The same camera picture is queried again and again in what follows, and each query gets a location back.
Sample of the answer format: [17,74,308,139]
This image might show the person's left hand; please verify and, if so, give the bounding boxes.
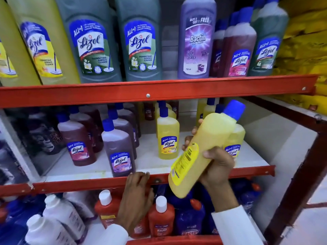
[116,171,155,238]

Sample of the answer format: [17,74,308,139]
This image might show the blue Bactin bottles bottom shelf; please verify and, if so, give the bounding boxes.
[153,177,262,237]

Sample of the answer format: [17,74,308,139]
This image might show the purple Bactin floor cleaner bottle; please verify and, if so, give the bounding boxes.
[178,0,217,79]

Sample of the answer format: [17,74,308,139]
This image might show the stack of yellow packets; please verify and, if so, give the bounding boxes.
[270,0,327,116]

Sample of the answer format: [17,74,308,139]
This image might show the yellow Lizol bottles shelf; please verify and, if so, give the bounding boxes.
[154,98,246,166]

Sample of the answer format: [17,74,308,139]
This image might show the person's left forearm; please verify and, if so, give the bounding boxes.
[104,224,129,245]

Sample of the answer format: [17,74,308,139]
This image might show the person's right forearm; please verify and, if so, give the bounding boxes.
[204,186,264,245]

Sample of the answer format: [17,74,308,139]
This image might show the red bottles with white caps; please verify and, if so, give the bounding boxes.
[94,189,176,240]

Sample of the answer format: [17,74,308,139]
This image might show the person's right hand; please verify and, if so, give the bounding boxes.
[182,119,236,189]

